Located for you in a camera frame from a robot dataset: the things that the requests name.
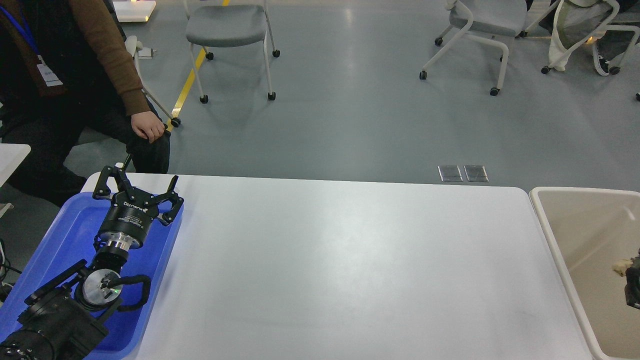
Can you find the seated person's hand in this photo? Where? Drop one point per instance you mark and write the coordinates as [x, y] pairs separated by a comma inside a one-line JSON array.
[[147, 126]]

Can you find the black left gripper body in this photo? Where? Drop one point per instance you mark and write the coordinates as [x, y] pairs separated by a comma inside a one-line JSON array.
[[128, 220]]

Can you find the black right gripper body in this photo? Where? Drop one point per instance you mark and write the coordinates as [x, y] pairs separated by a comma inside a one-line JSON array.
[[632, 288]]

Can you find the blue plastic tray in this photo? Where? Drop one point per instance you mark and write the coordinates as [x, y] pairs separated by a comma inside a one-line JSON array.
[[70, 239]]

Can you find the white chair under person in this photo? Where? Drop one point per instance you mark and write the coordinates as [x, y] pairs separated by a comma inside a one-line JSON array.
[[133, 46]]

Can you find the white chair with jacket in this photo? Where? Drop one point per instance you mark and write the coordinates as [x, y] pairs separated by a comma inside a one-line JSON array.
[[610, 26]]

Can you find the left metal floor plate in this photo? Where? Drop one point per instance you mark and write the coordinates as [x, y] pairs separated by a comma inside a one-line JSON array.
[[450, 173]]

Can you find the seated person in brown sweater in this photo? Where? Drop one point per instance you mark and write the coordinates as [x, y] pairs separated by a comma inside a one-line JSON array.
[[64, 68]]

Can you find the grey chair white frame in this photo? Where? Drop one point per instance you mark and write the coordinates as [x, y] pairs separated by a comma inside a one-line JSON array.
[[232, 26]]

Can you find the metal floor plate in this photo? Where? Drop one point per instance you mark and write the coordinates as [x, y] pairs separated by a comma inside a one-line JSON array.
[[476, 173], [450, 173]]

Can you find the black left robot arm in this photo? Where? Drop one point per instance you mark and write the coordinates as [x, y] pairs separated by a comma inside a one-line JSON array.
[[89, 289]]

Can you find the white box on floor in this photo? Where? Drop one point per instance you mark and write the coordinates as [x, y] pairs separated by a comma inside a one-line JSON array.
[[134, 11]]

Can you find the beige plastic bin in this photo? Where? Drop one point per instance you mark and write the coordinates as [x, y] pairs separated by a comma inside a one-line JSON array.
[[587, 230]]

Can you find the brown paper ball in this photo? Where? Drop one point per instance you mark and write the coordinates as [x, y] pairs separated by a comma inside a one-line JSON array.
[[620, 267]]

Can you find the white side table corner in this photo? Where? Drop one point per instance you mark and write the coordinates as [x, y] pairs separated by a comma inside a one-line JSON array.
[[11, 156]]

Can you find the right metal floor plate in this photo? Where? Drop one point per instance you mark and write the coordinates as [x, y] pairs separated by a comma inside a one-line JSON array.
[[476, 173]]

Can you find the grey chair right background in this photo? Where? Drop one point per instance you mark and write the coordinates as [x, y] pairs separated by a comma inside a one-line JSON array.
[[481, 21]]

